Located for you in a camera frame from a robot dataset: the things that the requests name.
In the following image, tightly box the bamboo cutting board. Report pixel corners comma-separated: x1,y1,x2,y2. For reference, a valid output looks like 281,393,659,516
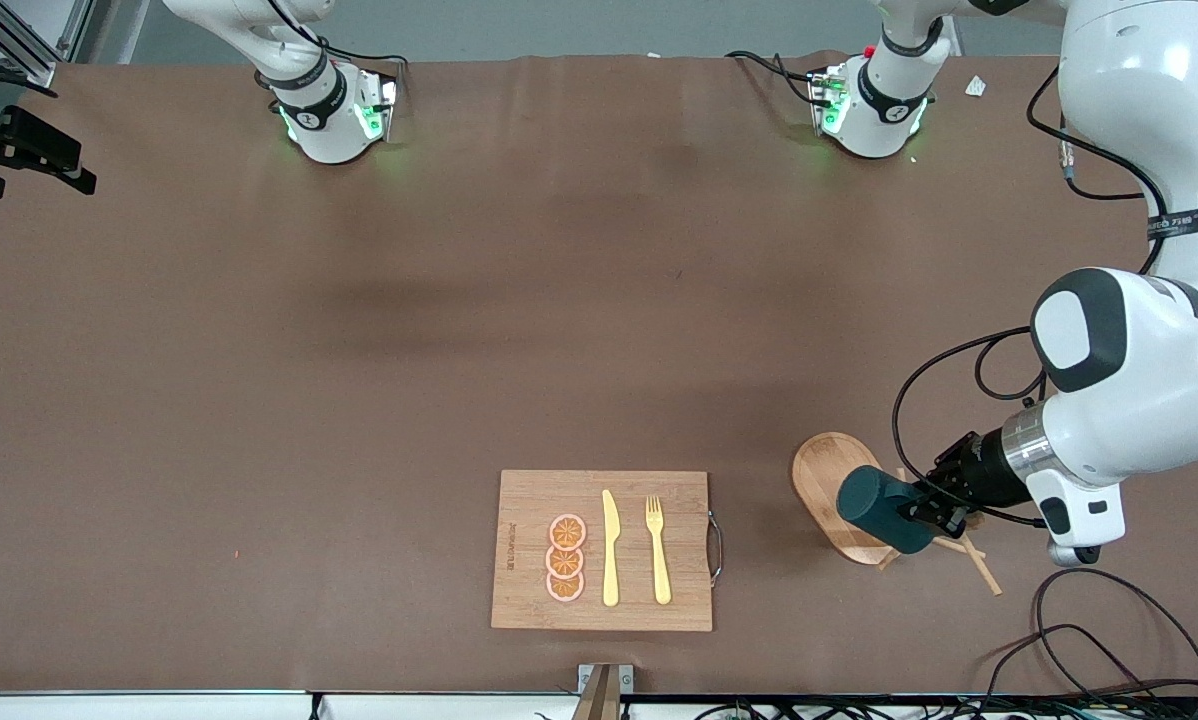
490,469,725,633

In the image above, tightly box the black cable bundle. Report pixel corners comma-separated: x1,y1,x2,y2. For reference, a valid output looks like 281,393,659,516
694,690,1198,720

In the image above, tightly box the yellow plastic fork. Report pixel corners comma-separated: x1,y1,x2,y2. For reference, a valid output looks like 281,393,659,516
645,495,673,606

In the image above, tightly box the black looped cable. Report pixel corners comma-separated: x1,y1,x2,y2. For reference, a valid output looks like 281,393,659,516
979,624,1190,720
1032,567,1198,706

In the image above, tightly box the aluminium camera post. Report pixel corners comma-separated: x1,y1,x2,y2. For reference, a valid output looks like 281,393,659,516
571,662,635,720

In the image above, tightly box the teal cup yellow inside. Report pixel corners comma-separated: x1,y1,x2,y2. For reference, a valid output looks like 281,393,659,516
837,465,935,554

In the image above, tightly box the wooden mug tree stand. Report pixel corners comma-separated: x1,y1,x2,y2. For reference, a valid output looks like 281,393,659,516
791,432,1005,598

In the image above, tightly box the black base cable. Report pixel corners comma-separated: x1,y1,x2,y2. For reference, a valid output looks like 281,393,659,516
724,50,822,106
259,0,410,71

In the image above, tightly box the metal base bracket green light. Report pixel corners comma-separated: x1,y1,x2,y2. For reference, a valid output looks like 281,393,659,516
354,68,402,143
807,65,850,138

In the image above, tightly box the yellow plastic knife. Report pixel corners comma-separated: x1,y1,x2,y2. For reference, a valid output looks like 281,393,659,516
601,489,622,608

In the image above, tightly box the aluminium frame profile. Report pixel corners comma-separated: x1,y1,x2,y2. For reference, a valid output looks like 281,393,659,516
0,0,95,86

